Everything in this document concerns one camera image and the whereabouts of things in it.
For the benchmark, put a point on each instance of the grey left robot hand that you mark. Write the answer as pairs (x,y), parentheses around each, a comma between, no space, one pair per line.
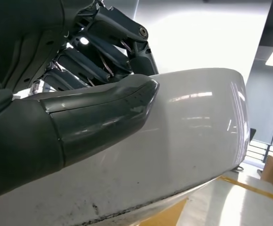
(91,124)

